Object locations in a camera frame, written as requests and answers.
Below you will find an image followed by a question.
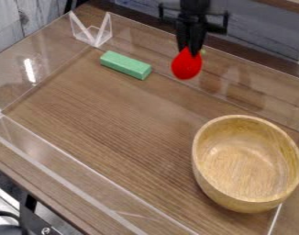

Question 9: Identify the red toy strawberry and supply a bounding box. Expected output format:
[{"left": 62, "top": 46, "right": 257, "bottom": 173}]
[{"left": 171, "top": 47, "right": 206, "bottom": 80}]

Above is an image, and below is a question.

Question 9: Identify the green rectangular block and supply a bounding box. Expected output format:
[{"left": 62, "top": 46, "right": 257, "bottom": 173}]
[{"left": 100, "top": 50, "right": 153, "bottom": 80}]

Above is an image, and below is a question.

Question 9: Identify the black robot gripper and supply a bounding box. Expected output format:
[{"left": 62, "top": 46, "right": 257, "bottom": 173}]
[{"left": 158, "top": 2, "right": 230, "bottom": 56}]

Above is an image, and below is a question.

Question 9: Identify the wooden bowl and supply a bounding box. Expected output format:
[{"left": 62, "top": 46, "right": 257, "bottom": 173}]
[{"left": 191, "top": 115, "right": 299, "bottom": 213}]

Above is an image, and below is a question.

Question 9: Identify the black table leg bracket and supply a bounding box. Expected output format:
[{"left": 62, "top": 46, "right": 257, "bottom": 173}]
[{"left": 20, "top": 194, "right": 83, "bottom": 235}]

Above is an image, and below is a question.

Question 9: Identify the clear acrylic tray wall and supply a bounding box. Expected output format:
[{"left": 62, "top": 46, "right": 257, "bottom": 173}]
[{"left": 0, "top": 6, "right": 299, "bottom": 235}]

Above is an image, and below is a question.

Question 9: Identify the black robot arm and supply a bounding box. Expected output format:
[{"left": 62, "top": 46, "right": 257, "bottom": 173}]
[{"left": 158, "top": 0, "right": 230, "bottom": 57}]

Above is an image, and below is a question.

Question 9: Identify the black cable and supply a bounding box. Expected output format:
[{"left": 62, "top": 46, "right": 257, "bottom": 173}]
[{"left": 0, "top": 210, "right": 23, "bottom": 235}]

